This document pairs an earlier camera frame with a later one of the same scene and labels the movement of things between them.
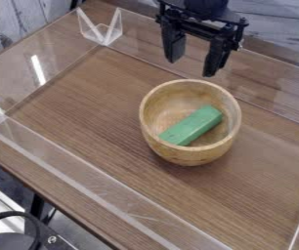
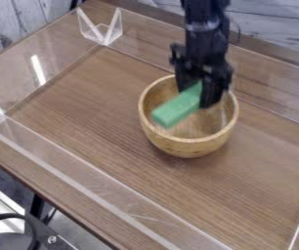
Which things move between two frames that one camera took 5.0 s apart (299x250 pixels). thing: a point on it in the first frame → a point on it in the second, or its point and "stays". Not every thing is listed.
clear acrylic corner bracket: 100,32 stays
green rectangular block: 183,132 → 182,104
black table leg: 36,206 stays
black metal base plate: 52,241 stays
